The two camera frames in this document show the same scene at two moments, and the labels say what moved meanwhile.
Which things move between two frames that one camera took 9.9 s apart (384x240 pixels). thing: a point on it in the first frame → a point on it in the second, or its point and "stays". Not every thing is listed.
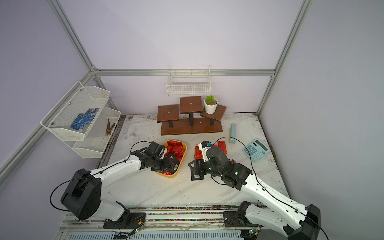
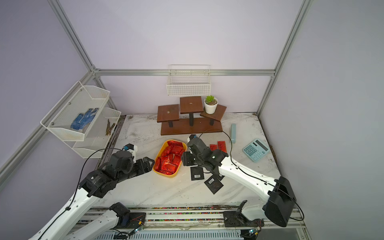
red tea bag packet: [222, 145] stays
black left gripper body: [159, 164] → [137, 169]
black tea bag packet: [197, 171] stays
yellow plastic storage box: [179, 148] stays
